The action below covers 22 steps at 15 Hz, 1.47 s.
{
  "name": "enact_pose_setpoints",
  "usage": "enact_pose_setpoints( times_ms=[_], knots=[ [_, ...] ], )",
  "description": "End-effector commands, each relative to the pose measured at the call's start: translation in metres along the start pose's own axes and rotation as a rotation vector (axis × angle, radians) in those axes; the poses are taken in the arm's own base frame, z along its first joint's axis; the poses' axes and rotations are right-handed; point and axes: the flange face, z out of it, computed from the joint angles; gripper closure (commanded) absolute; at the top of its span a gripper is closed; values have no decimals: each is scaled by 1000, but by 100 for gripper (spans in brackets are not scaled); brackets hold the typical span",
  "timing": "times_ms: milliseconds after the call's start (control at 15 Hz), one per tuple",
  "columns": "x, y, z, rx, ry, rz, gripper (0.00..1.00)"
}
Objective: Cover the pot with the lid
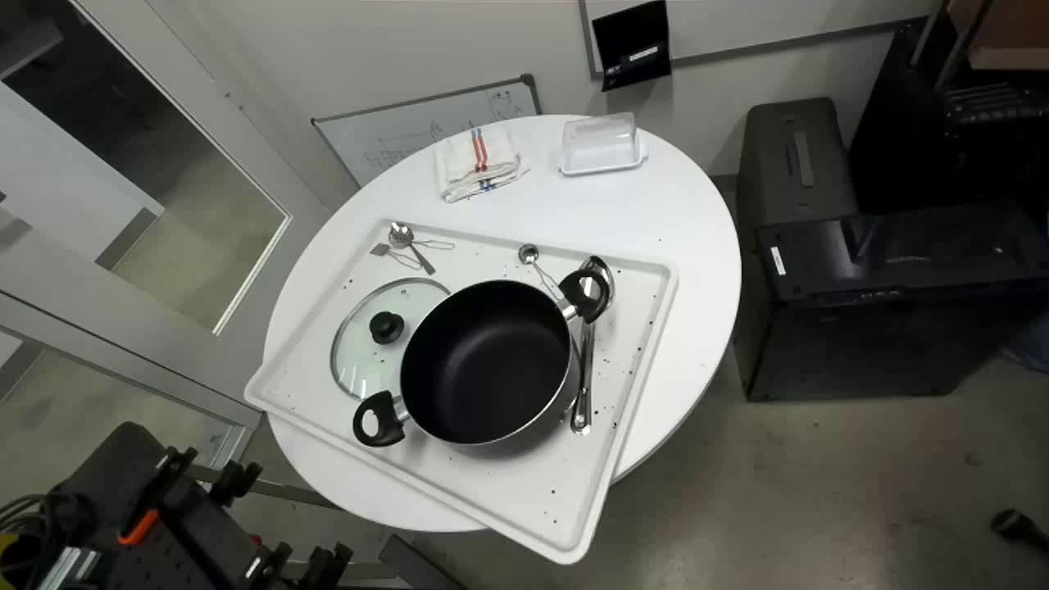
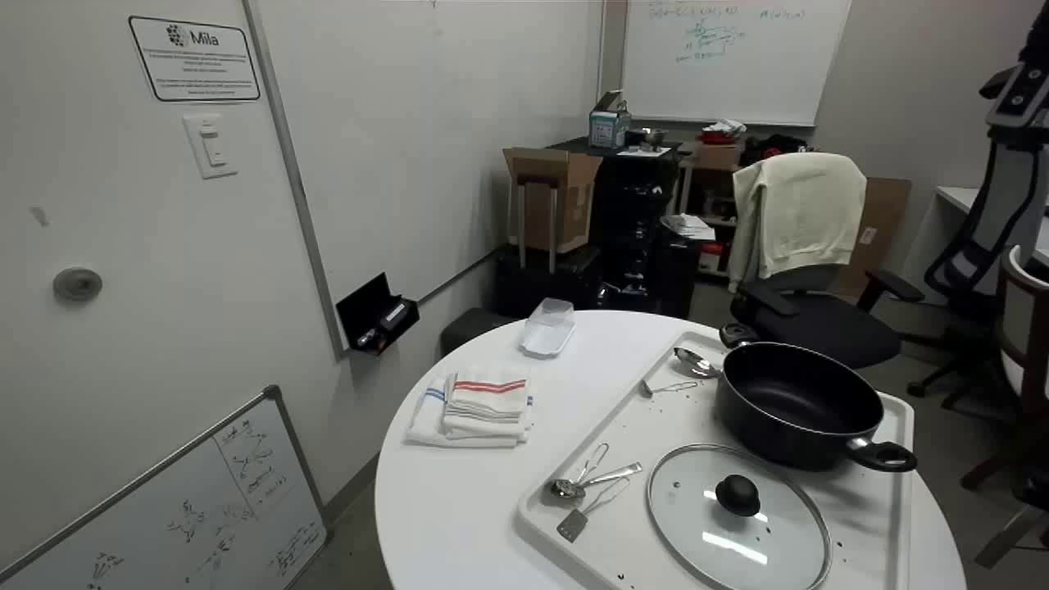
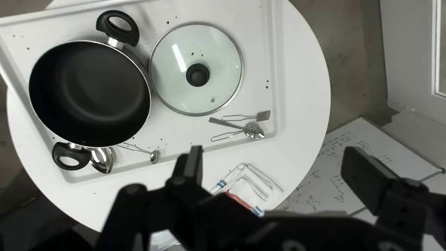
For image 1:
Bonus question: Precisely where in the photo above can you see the glass lid with black knob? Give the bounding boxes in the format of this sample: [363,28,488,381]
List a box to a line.
[328,276,453,404]

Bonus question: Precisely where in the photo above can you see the small metal spoon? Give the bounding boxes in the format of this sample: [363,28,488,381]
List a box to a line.
[514,238,575,305]

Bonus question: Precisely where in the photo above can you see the large metal spoon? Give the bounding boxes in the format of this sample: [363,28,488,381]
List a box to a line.
[565,257,616,435]

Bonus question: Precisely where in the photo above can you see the folded white red-striped towel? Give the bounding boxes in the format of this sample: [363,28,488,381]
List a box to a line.
[432,120,533,206]

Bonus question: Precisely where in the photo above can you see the clear plastic container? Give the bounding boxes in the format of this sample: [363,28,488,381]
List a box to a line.
[555,110,649,181]

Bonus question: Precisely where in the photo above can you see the white plastic tray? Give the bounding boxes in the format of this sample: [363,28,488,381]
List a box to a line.
[238,215,681,569]

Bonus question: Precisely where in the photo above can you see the black low cabinet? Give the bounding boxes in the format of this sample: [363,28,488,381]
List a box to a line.
[730,94,1049,407]

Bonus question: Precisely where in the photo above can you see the black equipment stand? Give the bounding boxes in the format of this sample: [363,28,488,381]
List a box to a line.
[0,421,356,590]

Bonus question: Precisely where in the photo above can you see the black tall shelf cabinet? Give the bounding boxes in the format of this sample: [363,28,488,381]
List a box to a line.
[850,0,1049,215]

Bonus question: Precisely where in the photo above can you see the white door with window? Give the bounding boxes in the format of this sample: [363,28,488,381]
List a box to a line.
[0,0,330,440]

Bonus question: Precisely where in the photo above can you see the black pot with loop handles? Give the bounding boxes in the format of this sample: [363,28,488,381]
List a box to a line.
[351,257,616,451]

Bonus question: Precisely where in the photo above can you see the metal spoon with wire loop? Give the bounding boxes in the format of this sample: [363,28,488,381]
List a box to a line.
[388,220,440,277]

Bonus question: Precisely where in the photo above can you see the small whiteboard leaning on wall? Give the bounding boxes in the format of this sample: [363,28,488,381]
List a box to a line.
[310,72,543,190]

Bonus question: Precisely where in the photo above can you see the large blank wall whiteboard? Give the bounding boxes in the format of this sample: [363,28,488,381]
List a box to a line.
[576,0,943,79]

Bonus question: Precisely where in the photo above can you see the orange handled clamp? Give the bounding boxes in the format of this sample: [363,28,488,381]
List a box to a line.
[114,504,165,551]

